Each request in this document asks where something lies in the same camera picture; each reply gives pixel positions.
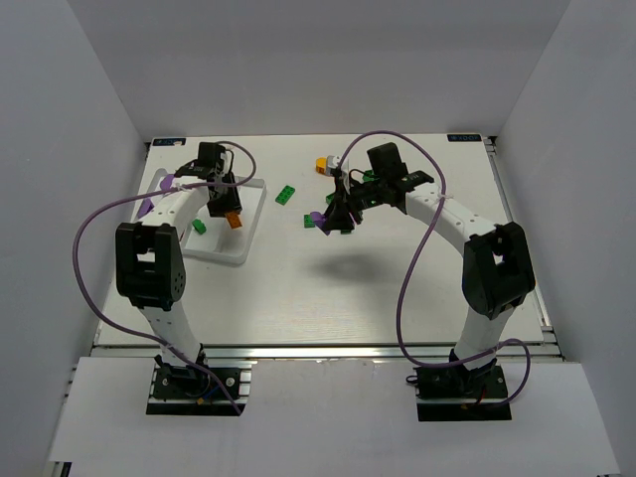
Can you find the small green lego brick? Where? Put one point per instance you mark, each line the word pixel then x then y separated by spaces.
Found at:
pixel 199 226

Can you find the green lego plate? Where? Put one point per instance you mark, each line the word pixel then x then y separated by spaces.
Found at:
pixel 285 195

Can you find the purple rounded lego brick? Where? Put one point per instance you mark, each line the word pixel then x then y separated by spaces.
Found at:
pixel 166 182

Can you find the purple curved lego brick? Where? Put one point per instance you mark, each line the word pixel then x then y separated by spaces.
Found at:
pixel 320 221

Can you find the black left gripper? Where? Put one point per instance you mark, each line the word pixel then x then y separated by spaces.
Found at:
pixel 225 203

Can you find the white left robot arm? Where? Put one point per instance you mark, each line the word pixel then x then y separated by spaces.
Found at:
pixel 149 264

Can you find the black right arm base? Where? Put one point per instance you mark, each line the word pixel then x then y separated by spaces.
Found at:
pixel 442 396

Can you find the green square flat lego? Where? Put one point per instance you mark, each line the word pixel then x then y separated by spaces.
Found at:
pixel 308 222

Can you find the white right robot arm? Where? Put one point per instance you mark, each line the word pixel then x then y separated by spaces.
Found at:
pixel 497 271

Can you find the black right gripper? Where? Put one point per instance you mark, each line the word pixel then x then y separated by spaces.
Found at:
pixel 341 210

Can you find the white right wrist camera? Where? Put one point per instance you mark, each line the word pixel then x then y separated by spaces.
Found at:
pixel 338 164

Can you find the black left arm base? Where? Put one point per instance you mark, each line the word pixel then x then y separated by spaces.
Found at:
pixel 184 391

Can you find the yellow rounded lego brick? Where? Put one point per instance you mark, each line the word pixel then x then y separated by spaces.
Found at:
pixel 322 166

